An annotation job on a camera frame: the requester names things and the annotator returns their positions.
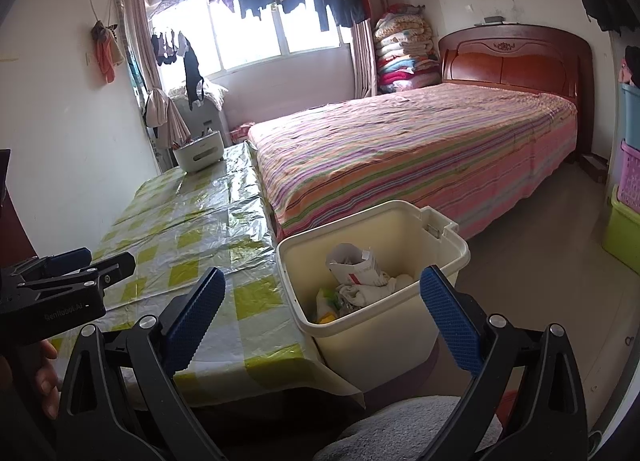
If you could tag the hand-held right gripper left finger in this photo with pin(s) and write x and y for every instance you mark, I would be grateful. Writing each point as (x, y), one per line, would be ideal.
(195, 321)

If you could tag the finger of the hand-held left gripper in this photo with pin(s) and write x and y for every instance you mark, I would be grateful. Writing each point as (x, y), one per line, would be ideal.
(115, 267)
(72, 257)

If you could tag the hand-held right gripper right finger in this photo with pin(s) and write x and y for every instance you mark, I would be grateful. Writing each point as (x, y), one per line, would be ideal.
(450, 321)

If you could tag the cream plastic bin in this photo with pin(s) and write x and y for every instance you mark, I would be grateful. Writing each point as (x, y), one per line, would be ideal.
(380, 351)

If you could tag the white lace cloth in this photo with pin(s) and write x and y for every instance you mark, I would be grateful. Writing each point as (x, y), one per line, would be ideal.
(367, 293)

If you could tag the white paper medicine box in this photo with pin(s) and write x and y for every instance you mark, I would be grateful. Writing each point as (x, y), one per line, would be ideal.
(357, 266)

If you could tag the green snack packet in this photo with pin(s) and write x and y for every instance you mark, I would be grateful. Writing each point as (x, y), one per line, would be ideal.
(327, 308)

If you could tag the person's left hand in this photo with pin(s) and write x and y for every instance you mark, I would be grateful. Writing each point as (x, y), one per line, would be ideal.
(45, 373)

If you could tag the dark red door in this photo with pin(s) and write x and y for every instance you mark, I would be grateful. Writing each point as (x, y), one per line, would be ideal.
(20, 226)

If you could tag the yellow checked plastic tablecloth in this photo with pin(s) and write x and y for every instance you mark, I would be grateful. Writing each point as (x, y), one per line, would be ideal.
(200, 221)

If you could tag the grey fleece clothing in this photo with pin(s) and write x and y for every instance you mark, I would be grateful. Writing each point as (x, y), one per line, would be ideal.
(410, 423)

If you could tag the white round container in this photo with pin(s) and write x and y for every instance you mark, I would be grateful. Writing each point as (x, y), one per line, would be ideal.
(200, 153)

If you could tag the bed with striped sheet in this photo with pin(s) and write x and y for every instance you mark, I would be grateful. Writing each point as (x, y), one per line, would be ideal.
(400, 151)

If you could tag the white covered appliance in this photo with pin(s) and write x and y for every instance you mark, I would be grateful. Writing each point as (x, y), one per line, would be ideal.
(205, 113)

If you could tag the green storage box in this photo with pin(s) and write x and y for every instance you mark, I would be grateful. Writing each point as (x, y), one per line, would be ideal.
(622, 236)

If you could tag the black hanging garment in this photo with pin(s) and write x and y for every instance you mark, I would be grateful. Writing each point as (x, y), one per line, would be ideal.
(192, 76)

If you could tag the orange cloth on hook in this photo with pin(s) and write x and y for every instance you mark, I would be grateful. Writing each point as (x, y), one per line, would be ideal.
(106, 53)

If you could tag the small brown box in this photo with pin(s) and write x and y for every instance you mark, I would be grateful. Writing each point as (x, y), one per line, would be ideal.
(594, 167)

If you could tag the small hanging underwear rack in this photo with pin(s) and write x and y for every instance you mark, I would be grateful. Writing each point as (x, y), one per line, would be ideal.
(167, 48)

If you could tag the beige tied curtain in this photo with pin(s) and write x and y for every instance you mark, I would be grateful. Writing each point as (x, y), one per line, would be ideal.
(137, 41)

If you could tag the pink storage basket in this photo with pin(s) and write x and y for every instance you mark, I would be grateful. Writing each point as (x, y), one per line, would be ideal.
(631, 176)

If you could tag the wooden headboard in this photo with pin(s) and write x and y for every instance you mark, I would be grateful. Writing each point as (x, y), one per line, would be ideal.
(515, 63)

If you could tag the stack of folded quilts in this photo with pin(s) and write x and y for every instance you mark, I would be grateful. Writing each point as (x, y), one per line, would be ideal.
(405, 51)

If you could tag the pink patterned curtain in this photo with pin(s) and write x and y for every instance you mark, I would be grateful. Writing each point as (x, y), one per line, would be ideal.
(364, 61)

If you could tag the blue storage basket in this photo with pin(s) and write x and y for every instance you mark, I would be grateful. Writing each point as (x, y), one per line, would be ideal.
(632, 116)

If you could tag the dark remote control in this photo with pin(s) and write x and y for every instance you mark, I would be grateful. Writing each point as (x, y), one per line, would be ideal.
(494, 19)

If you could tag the pink item on baskets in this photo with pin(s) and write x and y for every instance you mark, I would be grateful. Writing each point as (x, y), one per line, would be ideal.
(631, 71)

